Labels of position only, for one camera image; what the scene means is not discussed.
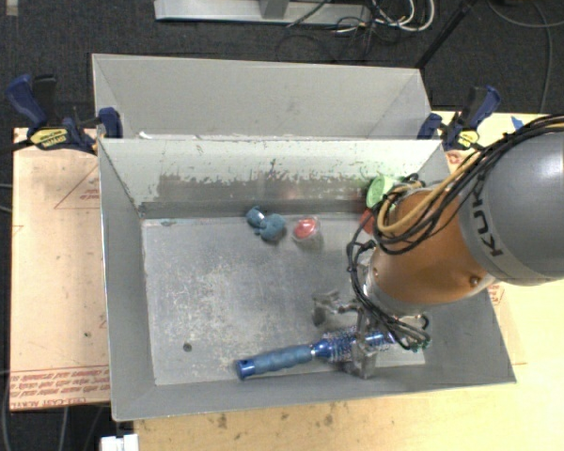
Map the lime green cup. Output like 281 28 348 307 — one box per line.
365 173 407 210

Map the blue hairbrush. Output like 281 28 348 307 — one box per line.
234 327 399 381

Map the teal blue soft toy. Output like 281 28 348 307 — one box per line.
244 205 288 244

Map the clear cup with red filling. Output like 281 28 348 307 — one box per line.
290 215 322 249

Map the red round object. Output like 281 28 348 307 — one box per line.
358 208 378 235

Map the brown cardboard board red print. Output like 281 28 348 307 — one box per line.
8 127 528 413

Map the grey metal bin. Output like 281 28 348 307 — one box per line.
91 53 518 423

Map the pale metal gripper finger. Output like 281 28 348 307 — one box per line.
342 340 378 380
311 290 359 327

